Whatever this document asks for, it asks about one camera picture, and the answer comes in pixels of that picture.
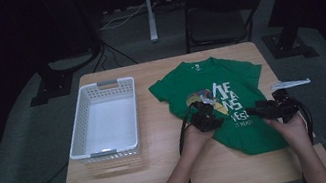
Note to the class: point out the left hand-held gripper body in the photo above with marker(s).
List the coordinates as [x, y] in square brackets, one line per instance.
[206, 121]

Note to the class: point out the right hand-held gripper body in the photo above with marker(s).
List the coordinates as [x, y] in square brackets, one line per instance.
[280, 108]

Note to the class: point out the green printed t-shirt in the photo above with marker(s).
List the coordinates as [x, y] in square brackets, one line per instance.
[235, 72]

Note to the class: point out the person's left hand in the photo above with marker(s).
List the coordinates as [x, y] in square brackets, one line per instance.
[197, 139]

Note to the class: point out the person's right hand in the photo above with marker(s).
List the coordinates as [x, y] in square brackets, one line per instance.
[288, 132]

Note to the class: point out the white plastic clip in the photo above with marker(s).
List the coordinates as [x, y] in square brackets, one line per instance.
[290, 84]

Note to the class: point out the grey tape piece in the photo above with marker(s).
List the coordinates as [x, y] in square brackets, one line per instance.
[320, 140]

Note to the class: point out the black floor stand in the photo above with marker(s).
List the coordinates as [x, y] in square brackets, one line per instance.
[289, 39]
[54, 83]

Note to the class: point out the black folding chair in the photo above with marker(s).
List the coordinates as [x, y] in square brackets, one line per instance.
[223, 23]

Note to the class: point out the white perforated plastic basket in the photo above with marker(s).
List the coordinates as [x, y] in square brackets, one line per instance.
[106, 125]

